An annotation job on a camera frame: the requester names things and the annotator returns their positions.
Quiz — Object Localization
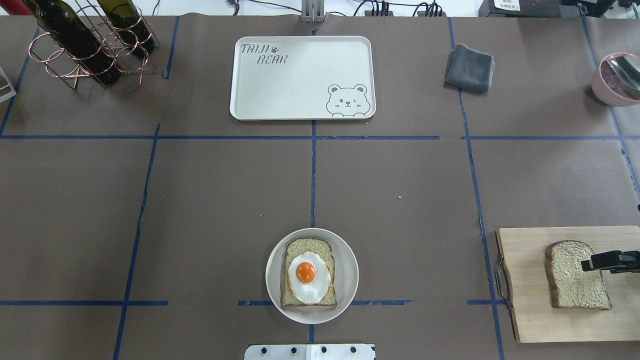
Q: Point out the grey folded cloth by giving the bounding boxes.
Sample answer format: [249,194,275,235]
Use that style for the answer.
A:
[444,43,495,93]

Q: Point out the pink bowl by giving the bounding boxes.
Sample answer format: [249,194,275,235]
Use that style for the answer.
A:
[591,52,640,107]

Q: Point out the copper wire bottle rack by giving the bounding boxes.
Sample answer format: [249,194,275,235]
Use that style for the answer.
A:
[29,0,160,90]

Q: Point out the cream bear tray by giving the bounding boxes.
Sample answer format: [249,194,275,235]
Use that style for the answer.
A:
[229,35,377,121]

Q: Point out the metal scoop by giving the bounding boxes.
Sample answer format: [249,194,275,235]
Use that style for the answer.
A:
[606,54,640,100]

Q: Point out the fried egg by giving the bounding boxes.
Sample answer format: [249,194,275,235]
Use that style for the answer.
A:
[285,250,333,306]

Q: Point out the dark wine bottle upper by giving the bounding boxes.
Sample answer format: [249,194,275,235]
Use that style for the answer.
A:
[22,0,121,85]

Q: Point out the wooden cutting board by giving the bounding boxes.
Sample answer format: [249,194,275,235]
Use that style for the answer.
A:
[496,225,640,343]

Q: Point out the dark wine bottle lower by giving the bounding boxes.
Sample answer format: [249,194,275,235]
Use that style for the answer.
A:
[98,0,156,58]

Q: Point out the bread slice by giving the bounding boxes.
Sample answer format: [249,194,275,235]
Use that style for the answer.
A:
[279,238,338,307]
[544,240,613,311]

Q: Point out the white round plate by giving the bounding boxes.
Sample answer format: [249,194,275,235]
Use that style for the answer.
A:
[265,227,360,325]

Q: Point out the dark wine bottle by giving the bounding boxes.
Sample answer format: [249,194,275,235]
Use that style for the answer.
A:
[98,0,156,58]
[22,0,121,85]

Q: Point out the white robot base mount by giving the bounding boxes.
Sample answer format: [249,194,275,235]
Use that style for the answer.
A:
[244,343,377,360]

